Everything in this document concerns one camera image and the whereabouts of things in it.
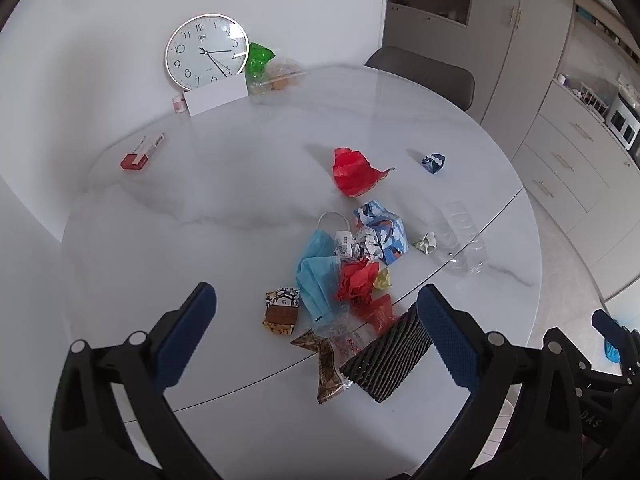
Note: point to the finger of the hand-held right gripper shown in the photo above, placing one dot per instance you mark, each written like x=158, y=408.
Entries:
x=606, y=324

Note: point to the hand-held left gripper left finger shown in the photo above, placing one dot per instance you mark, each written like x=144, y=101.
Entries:
x=190, y=325

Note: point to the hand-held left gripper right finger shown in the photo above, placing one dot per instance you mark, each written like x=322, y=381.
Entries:
x=442, y=332

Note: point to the green white wrapper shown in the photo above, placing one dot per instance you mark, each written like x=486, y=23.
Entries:
x=426, y=243

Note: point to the white printed paper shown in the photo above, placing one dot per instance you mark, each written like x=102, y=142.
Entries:
x=347, y=246

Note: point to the black foam net sleeve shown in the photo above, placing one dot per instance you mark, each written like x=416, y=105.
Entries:
x=387, y=360

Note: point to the red clear plastic wrapper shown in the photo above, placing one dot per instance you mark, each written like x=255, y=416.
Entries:
x=380, y=311

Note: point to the small yellow wrapper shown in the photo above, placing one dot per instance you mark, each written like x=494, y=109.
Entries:
x=382, y=280

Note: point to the brown snack packet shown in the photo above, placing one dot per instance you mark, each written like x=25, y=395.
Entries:
x=281, y=310

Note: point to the clear plastic tray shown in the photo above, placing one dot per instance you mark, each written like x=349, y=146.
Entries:
x=460, y=240

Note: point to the clear wrapper with red print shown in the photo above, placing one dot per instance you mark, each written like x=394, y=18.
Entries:
x=345, y=342

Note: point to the red crumpled plastic film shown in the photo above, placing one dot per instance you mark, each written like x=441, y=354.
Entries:
x=356, y=282

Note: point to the blue patterned crumpled paper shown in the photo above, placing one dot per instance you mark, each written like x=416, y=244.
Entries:
x=385, y=232

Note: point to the gold brown foil wrapper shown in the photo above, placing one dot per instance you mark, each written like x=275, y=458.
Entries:
x=327, y=367

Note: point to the blue face mask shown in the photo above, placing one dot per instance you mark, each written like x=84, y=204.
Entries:
x=315, y=280

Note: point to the beige drawer cabinet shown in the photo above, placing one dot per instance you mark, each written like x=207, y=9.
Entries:
x=565, y=160

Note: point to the small blue white crumpled wrapper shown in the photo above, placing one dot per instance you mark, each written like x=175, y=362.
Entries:
x=434, y=161

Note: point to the red white box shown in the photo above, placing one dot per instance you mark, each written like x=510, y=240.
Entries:
x=134, y=160

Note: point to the large red crumpled wrapper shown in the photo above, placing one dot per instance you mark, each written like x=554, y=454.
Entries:
x=355, y=172

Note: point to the white oven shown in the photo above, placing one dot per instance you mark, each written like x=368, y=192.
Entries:
x=622, y=117

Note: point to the small pink white jar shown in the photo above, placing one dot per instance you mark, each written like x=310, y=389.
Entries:
x=179, y=103

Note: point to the white paper card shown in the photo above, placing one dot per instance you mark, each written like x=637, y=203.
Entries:
x=216, y=97

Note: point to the clear plastic bottle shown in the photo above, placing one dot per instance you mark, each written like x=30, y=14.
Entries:
x=256, y=85

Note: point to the grey chair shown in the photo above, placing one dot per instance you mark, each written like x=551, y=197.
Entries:
x=425, y=77

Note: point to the clear bag with orange food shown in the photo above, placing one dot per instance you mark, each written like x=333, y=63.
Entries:
x=285, y=76

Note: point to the green plastic bag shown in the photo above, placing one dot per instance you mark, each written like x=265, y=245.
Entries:
x=260, y=57

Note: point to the beige tall cabinet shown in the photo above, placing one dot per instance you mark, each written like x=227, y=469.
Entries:
x=535, y=35

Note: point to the round white wall clock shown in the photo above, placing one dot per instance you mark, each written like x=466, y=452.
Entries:
x=206, y=50

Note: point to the wall shelf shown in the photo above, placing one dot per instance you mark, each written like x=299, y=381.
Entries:
x=600, y=20

